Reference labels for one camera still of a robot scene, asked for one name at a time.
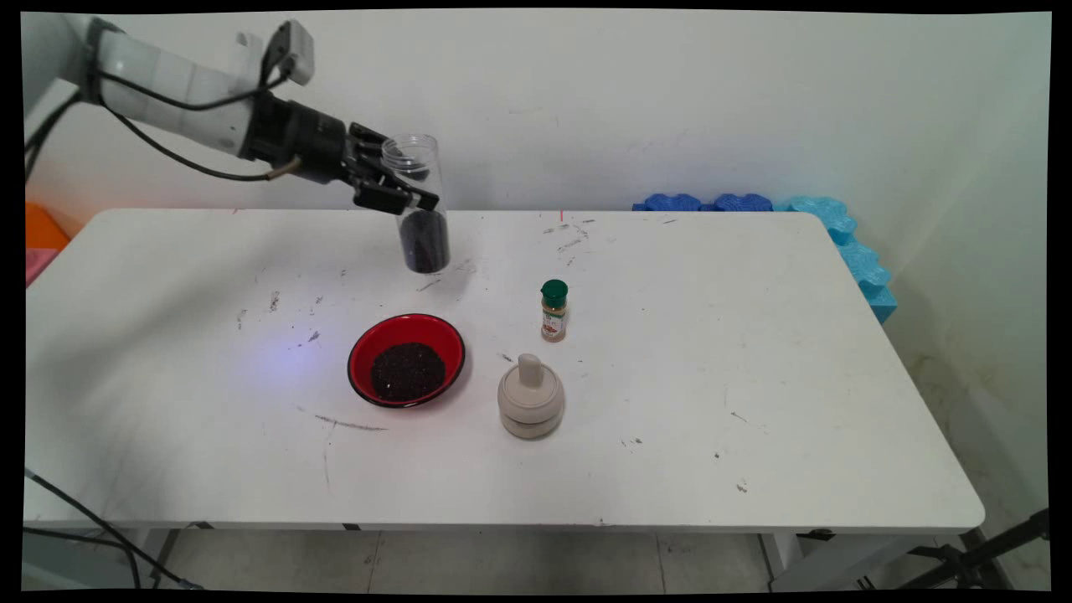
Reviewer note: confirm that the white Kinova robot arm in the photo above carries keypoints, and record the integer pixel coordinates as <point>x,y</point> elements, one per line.
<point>167,84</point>

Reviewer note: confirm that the dark metal table leg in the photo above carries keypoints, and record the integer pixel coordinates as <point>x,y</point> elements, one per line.
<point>165,557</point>

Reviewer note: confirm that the spice bottle with green cap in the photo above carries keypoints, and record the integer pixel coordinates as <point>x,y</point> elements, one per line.
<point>554,314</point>

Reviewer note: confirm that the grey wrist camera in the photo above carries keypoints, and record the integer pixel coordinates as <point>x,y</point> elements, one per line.
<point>297,50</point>

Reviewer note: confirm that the black tripod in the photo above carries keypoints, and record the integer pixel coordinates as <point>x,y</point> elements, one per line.
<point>976,561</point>

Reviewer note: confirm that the pink box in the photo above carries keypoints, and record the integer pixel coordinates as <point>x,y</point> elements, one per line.
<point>38,266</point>

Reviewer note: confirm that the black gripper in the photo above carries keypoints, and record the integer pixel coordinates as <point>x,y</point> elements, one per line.
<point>306,142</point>

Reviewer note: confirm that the light blue foam tile stack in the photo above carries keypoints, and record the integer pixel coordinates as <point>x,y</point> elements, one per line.
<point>858,260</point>

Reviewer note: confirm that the clear jar with black seeds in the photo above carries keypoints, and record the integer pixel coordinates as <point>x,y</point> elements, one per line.
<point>425,243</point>

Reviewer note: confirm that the orange box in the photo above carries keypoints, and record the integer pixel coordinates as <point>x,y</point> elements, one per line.
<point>42,230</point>

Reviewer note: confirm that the red bowl with black rim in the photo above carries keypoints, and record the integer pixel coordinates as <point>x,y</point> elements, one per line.
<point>377,335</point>

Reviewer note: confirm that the beige lidded ceramic jar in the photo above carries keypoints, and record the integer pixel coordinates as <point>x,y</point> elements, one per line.
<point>530,402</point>

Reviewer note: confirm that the dark blue foam tile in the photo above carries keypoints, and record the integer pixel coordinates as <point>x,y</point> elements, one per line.
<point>741,203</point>
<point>670,203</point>

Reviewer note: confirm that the black table hinge bracket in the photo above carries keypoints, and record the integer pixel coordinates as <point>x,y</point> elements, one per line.
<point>815,534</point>

